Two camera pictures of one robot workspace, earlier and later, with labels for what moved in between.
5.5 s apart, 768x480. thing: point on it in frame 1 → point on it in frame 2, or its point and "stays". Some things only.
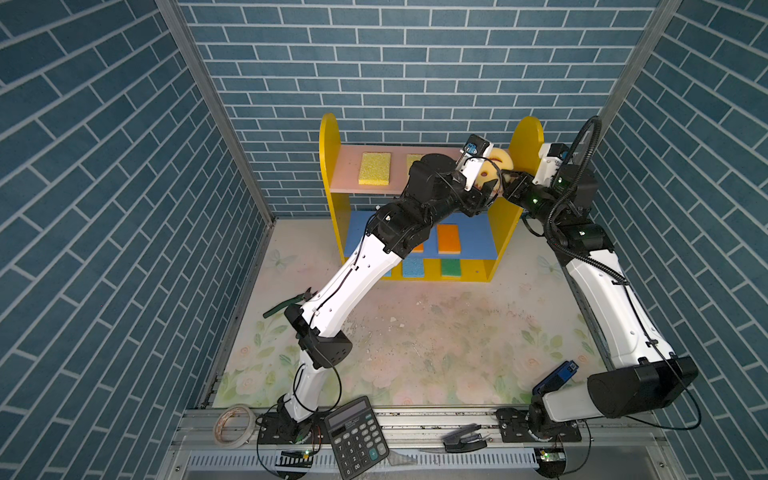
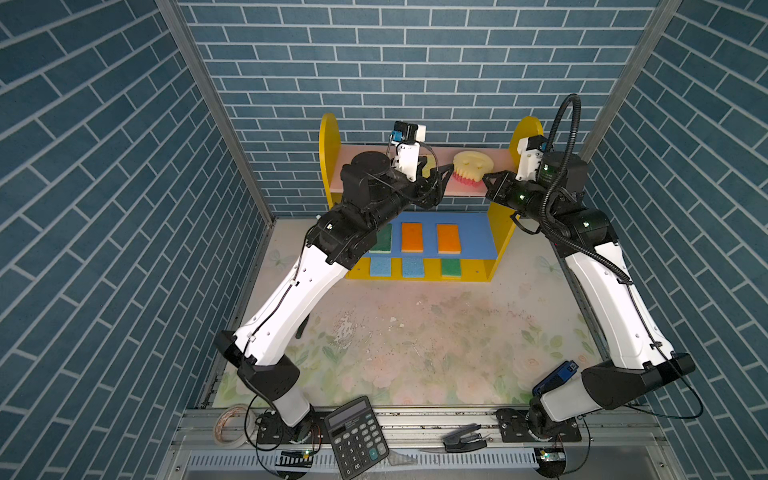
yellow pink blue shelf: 359,181 stays
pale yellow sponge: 448,239 stays
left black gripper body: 466,202 → 395,196
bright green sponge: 451,267 stays
